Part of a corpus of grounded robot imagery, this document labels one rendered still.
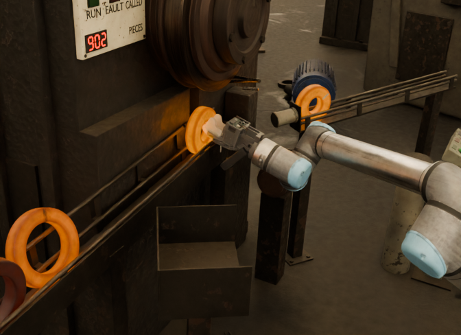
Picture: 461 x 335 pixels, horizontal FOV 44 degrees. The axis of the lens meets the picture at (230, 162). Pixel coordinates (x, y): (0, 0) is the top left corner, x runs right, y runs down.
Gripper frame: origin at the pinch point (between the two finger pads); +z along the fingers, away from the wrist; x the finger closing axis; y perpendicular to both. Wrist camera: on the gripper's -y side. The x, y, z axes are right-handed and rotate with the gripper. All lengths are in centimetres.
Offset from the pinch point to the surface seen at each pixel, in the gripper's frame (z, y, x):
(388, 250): -71, -48, -64
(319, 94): -19, 4, -54
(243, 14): -2.1, 39.0, 1.2
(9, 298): -4, -12, 81
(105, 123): 11.7, 7.7, 35.8
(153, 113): 7.9, 6.8, 18.7
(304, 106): -17, 0, -48
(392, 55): -11, -37, -274
